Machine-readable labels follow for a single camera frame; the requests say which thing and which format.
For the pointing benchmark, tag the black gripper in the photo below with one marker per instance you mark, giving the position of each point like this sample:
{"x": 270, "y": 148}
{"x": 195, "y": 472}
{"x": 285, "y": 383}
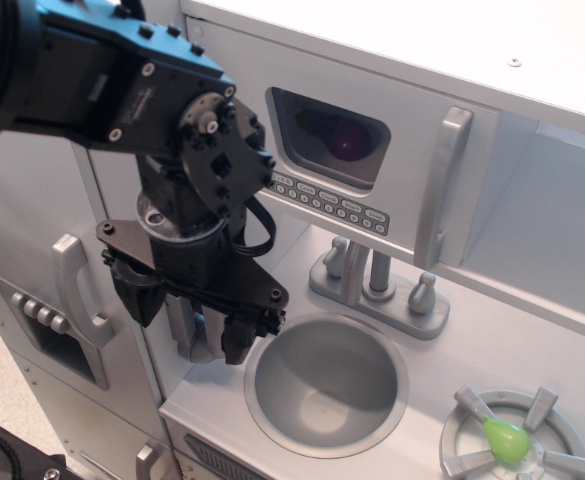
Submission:
{"x": 206, "y": 270}

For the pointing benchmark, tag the white toy microwave door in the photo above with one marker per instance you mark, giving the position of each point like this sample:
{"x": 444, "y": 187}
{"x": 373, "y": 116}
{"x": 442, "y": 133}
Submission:
{"x": 395, "y": 164}

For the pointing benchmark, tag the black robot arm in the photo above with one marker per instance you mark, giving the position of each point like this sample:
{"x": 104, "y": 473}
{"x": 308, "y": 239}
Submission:
{"x": 101, "y": 75}

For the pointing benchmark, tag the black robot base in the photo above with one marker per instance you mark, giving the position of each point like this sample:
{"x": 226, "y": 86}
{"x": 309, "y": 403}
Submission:
{"x": 20, "y": 460}

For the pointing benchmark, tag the grey toy telephone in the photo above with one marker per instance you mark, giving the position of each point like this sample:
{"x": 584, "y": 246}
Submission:
{"x": 198, "y": 333}

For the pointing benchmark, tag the grey toy ice dispenser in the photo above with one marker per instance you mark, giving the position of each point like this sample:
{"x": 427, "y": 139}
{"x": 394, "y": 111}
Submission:
{"x": 49, "y": 331}

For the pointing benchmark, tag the grey round toy sink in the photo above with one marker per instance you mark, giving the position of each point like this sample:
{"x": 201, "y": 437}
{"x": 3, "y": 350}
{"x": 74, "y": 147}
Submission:
{"x": 327, "y": 386}

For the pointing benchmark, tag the grey oven control panel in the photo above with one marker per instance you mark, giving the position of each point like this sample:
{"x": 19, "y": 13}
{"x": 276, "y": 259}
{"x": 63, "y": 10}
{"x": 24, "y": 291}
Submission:
{"x": 220, "y": 463}

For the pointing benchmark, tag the grey toy faucet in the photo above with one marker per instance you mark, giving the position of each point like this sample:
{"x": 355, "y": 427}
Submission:
{"x": 360, "y": 278}

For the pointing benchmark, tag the purple toy eggplant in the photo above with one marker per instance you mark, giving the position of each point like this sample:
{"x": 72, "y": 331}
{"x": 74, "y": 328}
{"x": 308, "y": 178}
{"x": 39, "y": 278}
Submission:
{"x": 344, "y": 138}

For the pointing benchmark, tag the white toy kitchen cabinet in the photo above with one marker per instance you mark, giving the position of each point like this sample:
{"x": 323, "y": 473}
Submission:
{"x": 517, "y": 300}

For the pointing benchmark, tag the green toy pear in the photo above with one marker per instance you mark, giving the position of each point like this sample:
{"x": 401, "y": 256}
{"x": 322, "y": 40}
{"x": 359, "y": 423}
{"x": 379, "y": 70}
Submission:
{"x": 508, "y": 443}

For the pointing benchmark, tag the grey toy stove burner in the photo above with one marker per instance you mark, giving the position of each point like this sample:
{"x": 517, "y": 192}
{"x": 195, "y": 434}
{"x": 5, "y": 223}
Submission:
{"x": 557, "y": 451}

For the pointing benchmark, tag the grey fridge door handle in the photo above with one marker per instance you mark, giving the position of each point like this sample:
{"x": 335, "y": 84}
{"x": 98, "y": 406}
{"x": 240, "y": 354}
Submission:
{"x": 69, "y": 259}

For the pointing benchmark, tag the grey lower door handle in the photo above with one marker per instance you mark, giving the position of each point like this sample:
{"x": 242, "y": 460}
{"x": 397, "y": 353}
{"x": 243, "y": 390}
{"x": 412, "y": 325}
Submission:
{"x": 151, "y": 463}

